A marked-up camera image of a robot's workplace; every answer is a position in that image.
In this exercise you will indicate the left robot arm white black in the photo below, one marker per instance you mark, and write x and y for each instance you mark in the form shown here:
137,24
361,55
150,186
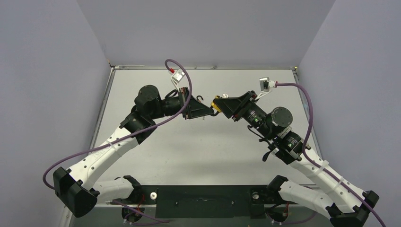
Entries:
78,186

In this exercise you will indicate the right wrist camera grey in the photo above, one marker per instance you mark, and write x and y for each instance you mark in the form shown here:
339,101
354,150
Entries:
266,86

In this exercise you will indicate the yellow padlock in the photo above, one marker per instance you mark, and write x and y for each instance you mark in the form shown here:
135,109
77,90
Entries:
215,107

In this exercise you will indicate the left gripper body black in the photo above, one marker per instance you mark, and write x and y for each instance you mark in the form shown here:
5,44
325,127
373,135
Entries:
183,97

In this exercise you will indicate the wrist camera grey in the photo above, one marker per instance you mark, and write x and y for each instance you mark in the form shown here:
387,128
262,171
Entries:
176,77
266,86

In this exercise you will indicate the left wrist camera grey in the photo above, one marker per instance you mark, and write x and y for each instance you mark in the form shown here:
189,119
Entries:
176,77

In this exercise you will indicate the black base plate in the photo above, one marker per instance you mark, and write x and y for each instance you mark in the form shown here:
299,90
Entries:
206,201

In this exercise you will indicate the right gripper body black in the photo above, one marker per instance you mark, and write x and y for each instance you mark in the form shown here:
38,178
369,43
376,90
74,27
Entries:
241,106

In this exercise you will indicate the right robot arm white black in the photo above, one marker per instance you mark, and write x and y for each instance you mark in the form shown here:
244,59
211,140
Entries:
342,203

